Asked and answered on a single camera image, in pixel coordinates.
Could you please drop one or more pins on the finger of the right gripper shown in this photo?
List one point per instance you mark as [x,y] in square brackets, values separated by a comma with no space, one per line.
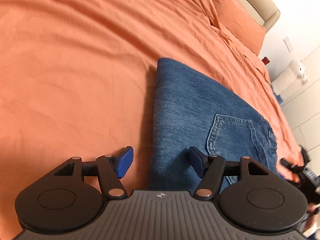
[291,167]

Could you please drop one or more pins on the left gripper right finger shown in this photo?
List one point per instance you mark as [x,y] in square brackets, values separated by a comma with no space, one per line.
[213,169]

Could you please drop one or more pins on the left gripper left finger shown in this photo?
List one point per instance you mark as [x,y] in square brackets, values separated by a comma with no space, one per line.
[99,179]

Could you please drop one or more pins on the blue denim jeans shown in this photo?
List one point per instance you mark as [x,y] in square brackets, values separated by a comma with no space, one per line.
[192,109]

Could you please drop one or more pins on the white nightstand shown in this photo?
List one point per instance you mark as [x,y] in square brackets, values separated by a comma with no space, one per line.
[301,107]

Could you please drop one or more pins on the white plush toy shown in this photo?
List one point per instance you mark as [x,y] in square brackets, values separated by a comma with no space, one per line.
[298,70]

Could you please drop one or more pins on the orange duvet cover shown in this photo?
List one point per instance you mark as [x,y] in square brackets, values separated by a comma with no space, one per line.
[78,78]

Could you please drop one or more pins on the dark red box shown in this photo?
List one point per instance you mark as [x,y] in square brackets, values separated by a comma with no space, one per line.
[265,60]

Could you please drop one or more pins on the orange pillow with logo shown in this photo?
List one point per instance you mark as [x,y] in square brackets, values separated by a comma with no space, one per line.
[236,18]

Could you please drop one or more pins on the white wall socket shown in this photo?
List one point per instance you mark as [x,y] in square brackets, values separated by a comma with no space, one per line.
[288,44]

